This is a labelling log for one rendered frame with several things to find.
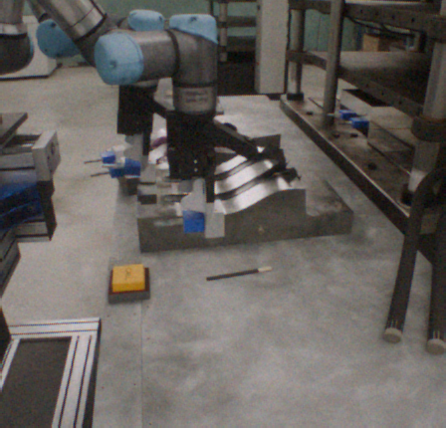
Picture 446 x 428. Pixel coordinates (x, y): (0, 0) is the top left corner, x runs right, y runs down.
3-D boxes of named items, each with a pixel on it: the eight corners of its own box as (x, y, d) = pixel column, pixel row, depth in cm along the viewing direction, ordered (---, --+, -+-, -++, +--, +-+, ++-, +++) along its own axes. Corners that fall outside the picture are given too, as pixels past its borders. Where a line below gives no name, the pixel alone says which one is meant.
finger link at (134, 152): (122, 170, 104) (124, 132, 101) (147, 171, 105) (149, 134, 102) (122, 174, 101) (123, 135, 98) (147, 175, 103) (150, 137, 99)
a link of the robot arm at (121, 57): (88, 80, 69) (149, 72, 74) (113, 93, 60) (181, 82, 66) (83, 30, 65) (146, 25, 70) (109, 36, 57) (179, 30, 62)
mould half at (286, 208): (140, 253, 97) (134, 199, 91) (140, 200, 120) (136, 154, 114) (350, 233, 104) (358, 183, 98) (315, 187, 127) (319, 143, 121)
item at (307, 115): (405, 235, 117) (410, 212, 114) (279, 107, 231) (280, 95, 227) (627, 211, 129) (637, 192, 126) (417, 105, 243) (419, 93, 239)
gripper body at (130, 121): (117, 122, 104) (119, 75, 97) (153, 125, 106) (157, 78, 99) (116, 137, 98) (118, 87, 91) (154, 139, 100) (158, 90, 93)
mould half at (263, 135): (128, 196, 122) (124, 159, 117) (108, 164, 143) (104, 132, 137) (279, 165, 142) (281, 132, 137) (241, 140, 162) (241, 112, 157)
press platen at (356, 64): (420, 190, 110) (434, 125, 101) (283, 82, 223) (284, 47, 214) (652, 173, 121) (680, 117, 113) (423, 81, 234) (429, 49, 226)
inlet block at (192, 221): (155, 242, 82) (152, 217, 79) (154, 229, 86) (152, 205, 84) (224, 236, 84) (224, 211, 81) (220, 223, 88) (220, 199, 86)
